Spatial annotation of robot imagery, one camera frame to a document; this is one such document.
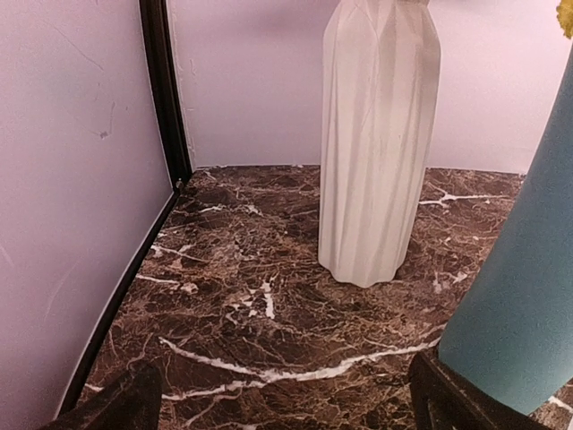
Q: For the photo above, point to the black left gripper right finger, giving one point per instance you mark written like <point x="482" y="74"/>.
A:
<point x="443" y="399"/>

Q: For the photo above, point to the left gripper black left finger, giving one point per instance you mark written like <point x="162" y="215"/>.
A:
<point x="131" y="401"/>

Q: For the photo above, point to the teal cylindrical vase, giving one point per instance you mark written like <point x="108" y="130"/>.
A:
<point x="511" y="335"/>

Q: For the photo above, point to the white ribbed vase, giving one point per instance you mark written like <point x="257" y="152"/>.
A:
<point x="381" y="73"/>

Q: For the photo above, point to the large mixed flower arrangement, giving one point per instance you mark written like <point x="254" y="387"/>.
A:
<point x="564" y="12"/>

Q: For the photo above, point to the black left frame post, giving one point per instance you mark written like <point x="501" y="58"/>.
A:
<point x="160" y="61"/>

